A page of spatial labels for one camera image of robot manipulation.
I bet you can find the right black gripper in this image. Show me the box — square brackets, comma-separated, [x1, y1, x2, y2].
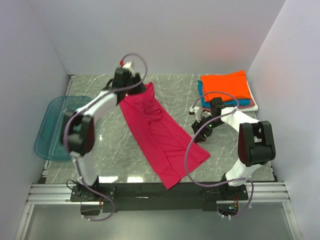
[191, 114, 225, 144]

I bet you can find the pink t-shirt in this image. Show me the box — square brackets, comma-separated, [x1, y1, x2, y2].
[119, 82, 210, 189]

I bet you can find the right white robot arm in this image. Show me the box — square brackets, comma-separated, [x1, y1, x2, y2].
[188, 97, 276, 200]

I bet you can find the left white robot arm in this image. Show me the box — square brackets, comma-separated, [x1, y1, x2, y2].
[60, 61, 146, 201]

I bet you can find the folded blue t-shirt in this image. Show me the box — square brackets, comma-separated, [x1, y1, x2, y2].
[197, 80, 251, 108]

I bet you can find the folded orange t-shirt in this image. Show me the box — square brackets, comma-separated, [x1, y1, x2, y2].
[200, 70, 252, 101]

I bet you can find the folded mauve t-shirt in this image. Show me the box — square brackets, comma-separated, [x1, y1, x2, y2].
[200, 97, 259, 112]

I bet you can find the folded white t-shirt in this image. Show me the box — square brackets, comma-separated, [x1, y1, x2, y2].
[237, 81, 259, 112]

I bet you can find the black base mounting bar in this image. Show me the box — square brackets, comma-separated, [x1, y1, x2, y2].
[69, 182, 248, 213]

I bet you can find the teal transparent plastic bin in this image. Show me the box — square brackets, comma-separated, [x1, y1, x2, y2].
[34, 95, 92, 162]

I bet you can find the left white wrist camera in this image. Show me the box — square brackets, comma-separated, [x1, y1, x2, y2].
[119, 60, 135, 72]

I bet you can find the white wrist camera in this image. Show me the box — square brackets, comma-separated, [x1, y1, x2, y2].
[188, 106, 204, 123]
[119, 60, 135, 72]

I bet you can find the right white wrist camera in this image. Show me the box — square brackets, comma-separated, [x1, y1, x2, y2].
[188, 106, 204, 123]

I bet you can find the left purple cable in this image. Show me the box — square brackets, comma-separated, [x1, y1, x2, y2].
[62, 52, 149, 222]

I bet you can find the purple cable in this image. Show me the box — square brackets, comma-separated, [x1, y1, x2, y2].
[184, 90, 255, 220]
[62, 52, 149, 222]

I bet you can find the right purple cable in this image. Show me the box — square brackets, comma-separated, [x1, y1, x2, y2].
[184, 90, 255, 220]

